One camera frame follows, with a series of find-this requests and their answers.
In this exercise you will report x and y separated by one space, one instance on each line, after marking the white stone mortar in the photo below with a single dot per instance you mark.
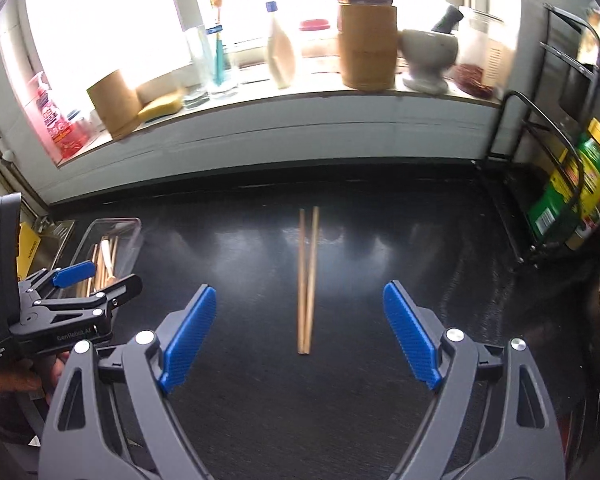
425 60

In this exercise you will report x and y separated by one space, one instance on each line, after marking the yellow cardboard box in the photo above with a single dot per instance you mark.
29 250

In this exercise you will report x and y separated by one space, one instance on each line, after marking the short clear glass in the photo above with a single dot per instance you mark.
230 85

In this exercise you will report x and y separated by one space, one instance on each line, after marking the person's left forearm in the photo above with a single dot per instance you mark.
0 425

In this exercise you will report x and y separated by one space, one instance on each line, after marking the pink white bottle brush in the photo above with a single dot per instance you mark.
216 0

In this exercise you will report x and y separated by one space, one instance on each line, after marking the dark sauce bottle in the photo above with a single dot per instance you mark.
587 232

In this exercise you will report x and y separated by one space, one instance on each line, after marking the white ceramic spoon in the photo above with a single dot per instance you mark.
113 255

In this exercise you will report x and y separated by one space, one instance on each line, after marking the yellow sponge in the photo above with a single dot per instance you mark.
160 107

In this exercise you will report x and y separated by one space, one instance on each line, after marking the dark pestle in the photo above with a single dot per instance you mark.
447 19

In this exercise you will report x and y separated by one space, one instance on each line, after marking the person's left hand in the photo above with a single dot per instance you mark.
25 380

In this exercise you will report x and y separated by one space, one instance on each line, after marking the green bottle yellow cap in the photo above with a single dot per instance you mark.
560 195

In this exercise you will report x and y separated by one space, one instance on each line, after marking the empty bamboo holder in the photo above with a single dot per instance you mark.
115 105

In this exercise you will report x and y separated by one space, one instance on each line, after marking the printed food packet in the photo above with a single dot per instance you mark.
595 35

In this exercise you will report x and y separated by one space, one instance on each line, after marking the jar with red lid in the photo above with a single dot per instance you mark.
317 45

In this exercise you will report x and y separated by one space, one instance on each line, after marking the white squeeze bottle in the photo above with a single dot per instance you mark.
281 55

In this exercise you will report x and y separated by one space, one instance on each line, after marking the bamboo utensil holder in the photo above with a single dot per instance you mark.
367 50

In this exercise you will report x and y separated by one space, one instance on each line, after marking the stainless steel sink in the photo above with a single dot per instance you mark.
60 232

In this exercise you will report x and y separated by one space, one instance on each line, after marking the bundle of wooden utensils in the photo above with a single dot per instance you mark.
302 240

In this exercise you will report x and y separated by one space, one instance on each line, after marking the red packaged bag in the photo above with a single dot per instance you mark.
60 130

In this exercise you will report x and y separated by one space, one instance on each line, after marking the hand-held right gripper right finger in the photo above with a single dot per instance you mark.
410 335

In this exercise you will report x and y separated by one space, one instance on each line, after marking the green toothbrush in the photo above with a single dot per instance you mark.
220 60

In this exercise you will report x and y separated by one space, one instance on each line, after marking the tall clear glass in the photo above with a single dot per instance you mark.
197 80

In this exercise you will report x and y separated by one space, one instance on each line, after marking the clear plastic tray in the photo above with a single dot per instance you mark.
130 230

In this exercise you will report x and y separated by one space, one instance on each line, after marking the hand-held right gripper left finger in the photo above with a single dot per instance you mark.
190 335

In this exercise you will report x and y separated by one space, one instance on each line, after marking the clear container dried chillies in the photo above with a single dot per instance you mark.
480 80

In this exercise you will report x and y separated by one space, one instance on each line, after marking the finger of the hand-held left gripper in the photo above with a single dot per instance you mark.
120 290
75 272

